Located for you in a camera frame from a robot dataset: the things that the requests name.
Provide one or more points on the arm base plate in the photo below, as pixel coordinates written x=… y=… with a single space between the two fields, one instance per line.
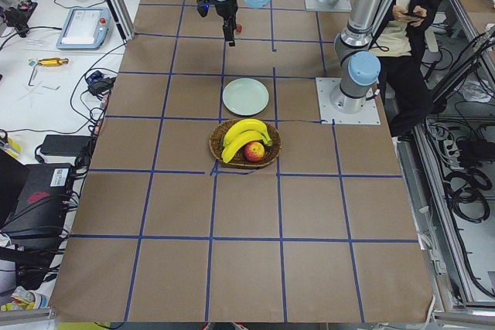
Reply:
x=337 y=108
x=328 y=5

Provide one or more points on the woven wicker basket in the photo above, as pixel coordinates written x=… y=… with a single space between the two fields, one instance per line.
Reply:
x=239 y=161

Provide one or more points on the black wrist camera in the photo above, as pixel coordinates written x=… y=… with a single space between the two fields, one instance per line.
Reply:
x=202 y=6

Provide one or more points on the teach pendant tablet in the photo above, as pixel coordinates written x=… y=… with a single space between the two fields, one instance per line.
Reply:
x=85 y=28

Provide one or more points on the person in black jacket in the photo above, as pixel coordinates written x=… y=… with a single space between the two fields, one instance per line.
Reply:
x=400 y=47

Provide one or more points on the red yellow apple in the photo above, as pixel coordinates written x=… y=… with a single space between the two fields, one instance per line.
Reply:
x=254 y=151

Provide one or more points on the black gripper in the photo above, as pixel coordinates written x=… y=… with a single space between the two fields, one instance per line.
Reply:
x=226 y=9

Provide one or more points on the yellow banana bunch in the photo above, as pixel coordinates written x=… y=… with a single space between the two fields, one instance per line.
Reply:
x=241 y=133

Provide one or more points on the light green plate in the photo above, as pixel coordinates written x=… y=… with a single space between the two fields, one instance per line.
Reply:
x=245 y=96

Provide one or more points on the black computer case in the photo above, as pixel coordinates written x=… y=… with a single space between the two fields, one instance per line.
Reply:
x=34 y=201

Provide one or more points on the black power adapter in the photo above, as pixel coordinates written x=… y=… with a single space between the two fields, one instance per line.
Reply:
x=64 y=145

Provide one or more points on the black smartphone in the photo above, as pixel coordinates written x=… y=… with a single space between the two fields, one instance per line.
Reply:
x=414 y=15

